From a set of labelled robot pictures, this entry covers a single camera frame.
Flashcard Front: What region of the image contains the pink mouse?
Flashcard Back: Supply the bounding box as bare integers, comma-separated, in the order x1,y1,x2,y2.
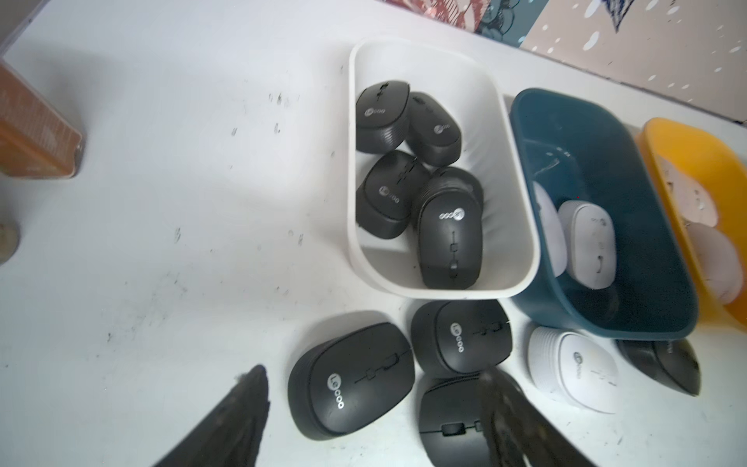
684,222,744,305
656,155,719,228

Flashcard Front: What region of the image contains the teal storage box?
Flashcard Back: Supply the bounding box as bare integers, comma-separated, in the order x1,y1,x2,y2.
510,89,698,341

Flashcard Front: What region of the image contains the brown spice jar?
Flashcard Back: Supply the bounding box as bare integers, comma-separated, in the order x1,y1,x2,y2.
1,62,85,179

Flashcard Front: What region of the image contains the white mouse top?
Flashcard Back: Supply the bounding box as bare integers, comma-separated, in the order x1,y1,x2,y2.
527,326,619,414

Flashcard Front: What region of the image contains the white storage box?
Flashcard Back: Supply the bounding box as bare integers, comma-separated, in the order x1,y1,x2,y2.
346,37,540,301

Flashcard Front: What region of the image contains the white mouse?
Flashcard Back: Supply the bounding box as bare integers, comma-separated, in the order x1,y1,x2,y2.
558,200,617,290
533,181,568,277
527,326,619,414

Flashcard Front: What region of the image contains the black mouse top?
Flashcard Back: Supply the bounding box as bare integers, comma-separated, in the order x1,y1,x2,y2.
410,300,513,379

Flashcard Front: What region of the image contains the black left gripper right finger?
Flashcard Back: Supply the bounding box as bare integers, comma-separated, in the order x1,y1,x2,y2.
478,367,593,466

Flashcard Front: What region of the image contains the yellow storage box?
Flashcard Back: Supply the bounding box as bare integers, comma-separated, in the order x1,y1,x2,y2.
634,118,746,332

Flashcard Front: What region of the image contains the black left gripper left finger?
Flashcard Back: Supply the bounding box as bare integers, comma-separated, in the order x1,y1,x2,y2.
157,365,270,466

